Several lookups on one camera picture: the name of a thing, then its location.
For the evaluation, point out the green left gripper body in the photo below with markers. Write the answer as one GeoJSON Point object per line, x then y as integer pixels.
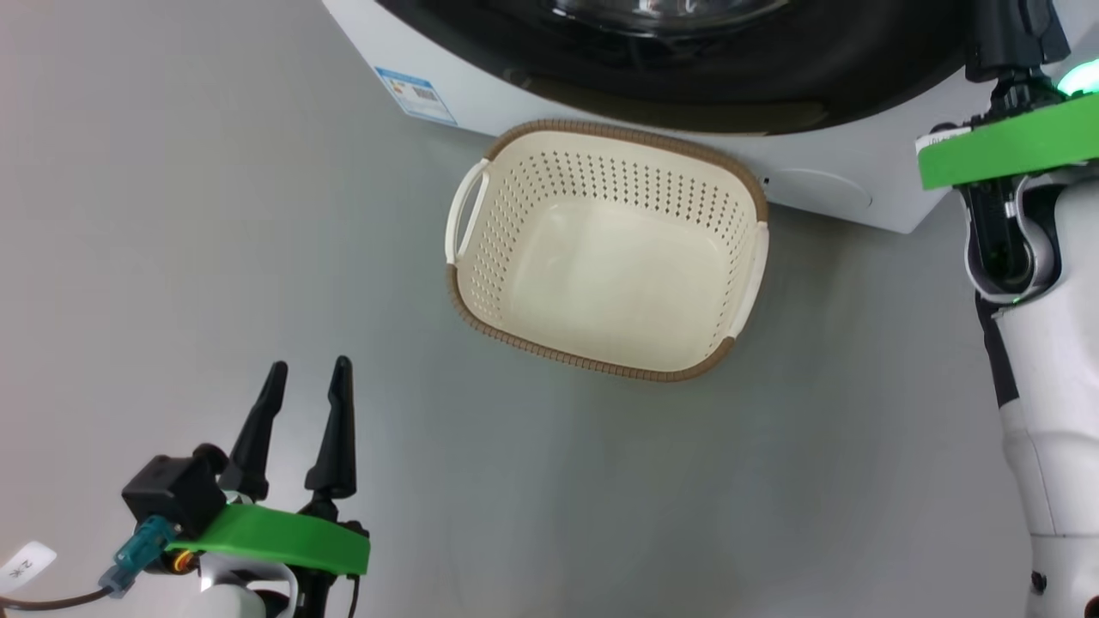
{"type": "Point", "coordinates": [275, 534]}

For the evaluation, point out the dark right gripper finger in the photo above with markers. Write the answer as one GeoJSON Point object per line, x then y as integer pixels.
{"type": "Point", "coordinates": [1043, 39]}
{"type": "Point", "coordinates": [996, 39]}

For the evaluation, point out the cream perforated laundry basket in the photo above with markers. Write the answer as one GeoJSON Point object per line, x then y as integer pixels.
{"type": "Point", "coordinates": [618, 275]}

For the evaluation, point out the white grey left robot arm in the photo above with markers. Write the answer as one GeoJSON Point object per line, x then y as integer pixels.
{"type": "Point", "coordinates": [232, 601]}

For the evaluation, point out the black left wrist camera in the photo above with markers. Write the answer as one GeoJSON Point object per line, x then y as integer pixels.
{"type": "Point", "coordinates": [172, 493]}

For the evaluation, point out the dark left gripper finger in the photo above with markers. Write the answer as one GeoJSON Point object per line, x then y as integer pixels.
{"type": "Point", "coordinates": [253, 455]}
{"type": "Point", "coordinates": [336, 446]}

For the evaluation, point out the black round glass washer door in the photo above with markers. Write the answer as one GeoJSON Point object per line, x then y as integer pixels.
{"type": "Point", "coordinates": [773, 77]}

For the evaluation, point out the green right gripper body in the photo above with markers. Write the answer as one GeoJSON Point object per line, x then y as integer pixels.
{"type": "Point", "coordinates": [1004, 150]}

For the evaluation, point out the white front-load washing machine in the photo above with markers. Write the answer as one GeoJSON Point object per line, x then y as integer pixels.
{"type": "Point", "coordinates": [859, 172]}

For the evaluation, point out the blue energy label sticker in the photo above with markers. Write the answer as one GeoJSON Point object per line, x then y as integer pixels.
{"type": "Point", "coordinates": [416, 96]}

